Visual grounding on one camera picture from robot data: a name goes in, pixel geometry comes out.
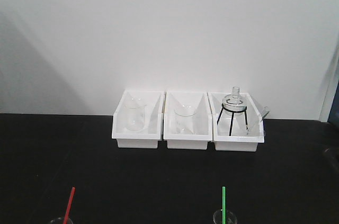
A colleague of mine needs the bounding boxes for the red plastic spoon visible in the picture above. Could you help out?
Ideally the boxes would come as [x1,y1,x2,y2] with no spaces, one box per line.
[63,187,75,224]

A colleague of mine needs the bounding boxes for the left white storage bin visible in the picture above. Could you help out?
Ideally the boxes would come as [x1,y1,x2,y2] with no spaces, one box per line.
[111,89,165,149]

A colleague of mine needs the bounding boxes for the glass beaker front left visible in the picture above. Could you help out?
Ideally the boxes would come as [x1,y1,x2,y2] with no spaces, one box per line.
[47,217,73,224]

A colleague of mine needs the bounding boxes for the white storage bin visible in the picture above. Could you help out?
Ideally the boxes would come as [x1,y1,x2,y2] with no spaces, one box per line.
[208,92,265,152]
[163,91,212,150]
[111,89,165,149]

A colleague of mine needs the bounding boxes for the clear glass test tube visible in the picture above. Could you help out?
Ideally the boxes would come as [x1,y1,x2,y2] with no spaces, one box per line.
[246,106,270,135]

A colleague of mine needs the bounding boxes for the green plastic spoon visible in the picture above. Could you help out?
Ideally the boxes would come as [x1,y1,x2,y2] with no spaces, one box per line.
[222,186,227,224]

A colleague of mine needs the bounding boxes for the right white storage bin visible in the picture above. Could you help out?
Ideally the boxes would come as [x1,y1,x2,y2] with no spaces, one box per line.
[208,92,265,152]

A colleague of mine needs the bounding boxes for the glass beaker in middle bin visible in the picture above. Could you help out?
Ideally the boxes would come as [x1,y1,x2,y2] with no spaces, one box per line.
[174,105,196,135]

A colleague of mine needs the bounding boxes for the round glass flask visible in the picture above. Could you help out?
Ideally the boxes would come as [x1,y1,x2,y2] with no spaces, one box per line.
[222,86,247,116]

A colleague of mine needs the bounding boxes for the glass beaker front right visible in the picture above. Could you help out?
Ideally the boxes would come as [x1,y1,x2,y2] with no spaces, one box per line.
[213,209,237,224]

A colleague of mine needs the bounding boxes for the middle white storage bin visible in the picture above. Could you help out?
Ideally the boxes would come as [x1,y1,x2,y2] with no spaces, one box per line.
[163,91,212,150]

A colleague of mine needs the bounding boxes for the glass beaker in bin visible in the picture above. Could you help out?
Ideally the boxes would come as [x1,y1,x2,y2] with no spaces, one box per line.
[174,105,196,135]
[124,97,146,131]

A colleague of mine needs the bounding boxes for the glass beaker in left bin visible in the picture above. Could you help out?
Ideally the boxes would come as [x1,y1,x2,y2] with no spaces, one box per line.
[124,97,146,131]

